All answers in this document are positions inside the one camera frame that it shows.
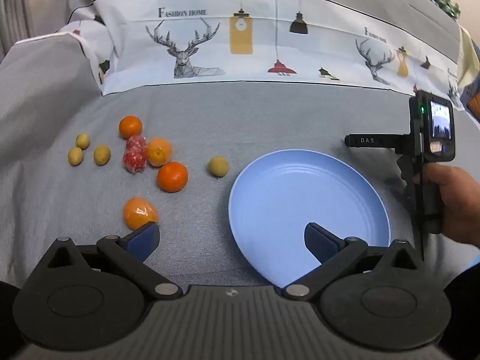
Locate person's right hand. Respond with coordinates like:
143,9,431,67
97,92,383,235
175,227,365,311
412,165,480,249

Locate bare orange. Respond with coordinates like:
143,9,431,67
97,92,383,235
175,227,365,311
119,115,143,140
157,161,188,193

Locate cream cloth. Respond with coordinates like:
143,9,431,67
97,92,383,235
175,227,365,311
459,26,480,88

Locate grey ribbed curtain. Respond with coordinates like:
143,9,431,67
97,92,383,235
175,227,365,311
0,0,39,58

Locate plastic-wrapped orange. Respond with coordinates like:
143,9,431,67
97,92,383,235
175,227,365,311
145,137,173,167
123,197,160,230

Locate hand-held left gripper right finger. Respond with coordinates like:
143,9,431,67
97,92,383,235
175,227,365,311
280,222,427,301

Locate light blue plate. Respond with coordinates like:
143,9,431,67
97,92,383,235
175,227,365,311
228,149,391,288

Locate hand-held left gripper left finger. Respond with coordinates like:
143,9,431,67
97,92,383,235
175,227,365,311
35,222,183,301

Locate grey printed bed sheet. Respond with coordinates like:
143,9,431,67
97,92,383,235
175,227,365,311
0,0,480,308

